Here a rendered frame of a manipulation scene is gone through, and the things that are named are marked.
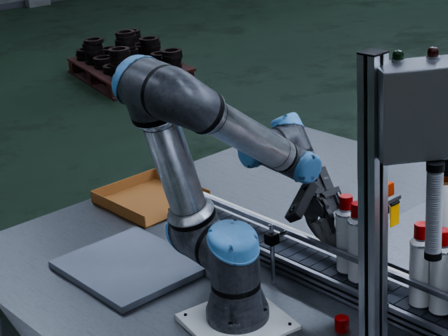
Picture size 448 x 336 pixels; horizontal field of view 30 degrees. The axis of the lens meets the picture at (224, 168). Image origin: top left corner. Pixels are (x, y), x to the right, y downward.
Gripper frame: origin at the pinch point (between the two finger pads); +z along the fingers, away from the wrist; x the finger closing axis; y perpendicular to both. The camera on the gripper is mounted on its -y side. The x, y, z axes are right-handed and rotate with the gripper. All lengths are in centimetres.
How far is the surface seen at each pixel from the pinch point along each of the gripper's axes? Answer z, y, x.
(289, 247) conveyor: -3.3, 1.2, 16.8
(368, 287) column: 7.9, -16.3, -24.7
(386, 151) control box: -18, -17, -46
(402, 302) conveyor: 16.2, -1.6, -17.4
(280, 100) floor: -79, 294, 325
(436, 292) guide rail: 14.8, -4.1, -30.8
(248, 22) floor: -199, 481, 533
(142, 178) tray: -39, 8, 85
